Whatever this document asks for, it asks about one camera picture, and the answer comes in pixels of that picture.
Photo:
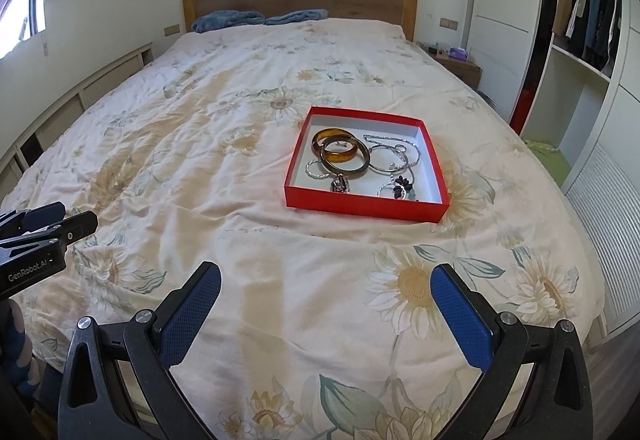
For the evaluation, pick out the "thin silver bangle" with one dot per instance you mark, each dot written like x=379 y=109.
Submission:
x=372 y=163

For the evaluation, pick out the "dark brown bangle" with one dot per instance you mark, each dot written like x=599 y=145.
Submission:
x=345 y=170

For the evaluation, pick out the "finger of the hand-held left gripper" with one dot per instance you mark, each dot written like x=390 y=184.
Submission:
x=42 y=215
x=75 y=225

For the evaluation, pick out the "open white closet shelving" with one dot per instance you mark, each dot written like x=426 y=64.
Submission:
x=590 y=110

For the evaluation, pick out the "white wardrobe door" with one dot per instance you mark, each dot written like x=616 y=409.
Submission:
x=500 y=10

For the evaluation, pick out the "low white shelf unit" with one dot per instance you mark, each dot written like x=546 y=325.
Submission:
x=75 y=95

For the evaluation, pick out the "wooden nightstand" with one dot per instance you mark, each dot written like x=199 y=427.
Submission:
x=462 y=70

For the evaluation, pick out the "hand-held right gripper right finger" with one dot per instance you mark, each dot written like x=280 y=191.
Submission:
x=460 y=315

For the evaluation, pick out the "hanging clothes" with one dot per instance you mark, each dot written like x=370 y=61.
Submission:
x=590 y=5

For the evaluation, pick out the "window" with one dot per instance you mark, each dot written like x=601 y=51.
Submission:
x=22 y=10

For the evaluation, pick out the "green cushion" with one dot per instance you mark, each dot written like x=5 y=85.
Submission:
x=550 y=163

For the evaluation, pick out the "floral bed quilt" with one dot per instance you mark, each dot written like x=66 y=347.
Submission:
x=200 y=145

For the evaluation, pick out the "small silver bangle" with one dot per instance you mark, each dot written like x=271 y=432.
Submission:
x=308 y=169
x=380 y=191

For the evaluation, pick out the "wall switch plate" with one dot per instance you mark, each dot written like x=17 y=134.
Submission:
x=171 y=29
x=448 y=23

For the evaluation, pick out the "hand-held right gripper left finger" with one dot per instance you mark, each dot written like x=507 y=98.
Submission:
x=192 y=310

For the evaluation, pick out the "red jewelry box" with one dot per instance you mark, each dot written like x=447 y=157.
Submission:
x=360 y=207

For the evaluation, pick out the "amber bangle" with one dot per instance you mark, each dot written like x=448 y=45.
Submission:
x=317 y=143

